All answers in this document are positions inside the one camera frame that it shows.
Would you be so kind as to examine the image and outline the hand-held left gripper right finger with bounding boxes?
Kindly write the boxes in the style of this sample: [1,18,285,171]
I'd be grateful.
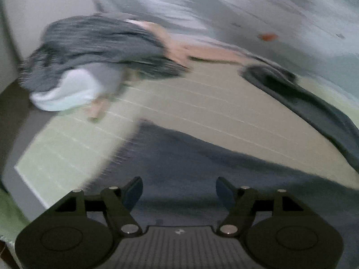
[215,176,306,237]

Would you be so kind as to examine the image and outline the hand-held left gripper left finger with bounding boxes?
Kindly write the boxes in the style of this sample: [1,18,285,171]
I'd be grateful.
[53,176,144,237]

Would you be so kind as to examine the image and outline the blue denim jeans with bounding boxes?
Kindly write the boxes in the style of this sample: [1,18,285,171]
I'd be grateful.
[84,63,359,269]

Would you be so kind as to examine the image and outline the green grid bed sheet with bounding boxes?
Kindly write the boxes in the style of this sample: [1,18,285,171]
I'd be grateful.
[13,57,359,210]

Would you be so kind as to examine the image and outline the grey-blue garment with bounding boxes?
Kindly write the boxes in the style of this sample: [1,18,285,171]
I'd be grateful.
[90,62,128,97]

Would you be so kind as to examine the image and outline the white garment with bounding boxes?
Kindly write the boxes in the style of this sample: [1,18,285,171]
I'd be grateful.
[29,69,103,113]

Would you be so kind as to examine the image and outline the light green cloth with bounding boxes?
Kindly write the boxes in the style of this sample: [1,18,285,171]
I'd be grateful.
[0,186,31,243]

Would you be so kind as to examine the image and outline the beige garment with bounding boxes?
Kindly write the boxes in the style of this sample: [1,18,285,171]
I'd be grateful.
[86,21,246,121]

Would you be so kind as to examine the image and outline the blue checked shirt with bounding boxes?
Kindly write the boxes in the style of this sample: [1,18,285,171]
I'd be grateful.
[17,13,193,94]

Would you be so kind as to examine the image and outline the light blue carrot-print blanket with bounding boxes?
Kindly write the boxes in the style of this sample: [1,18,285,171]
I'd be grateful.
[87,0,359,110]

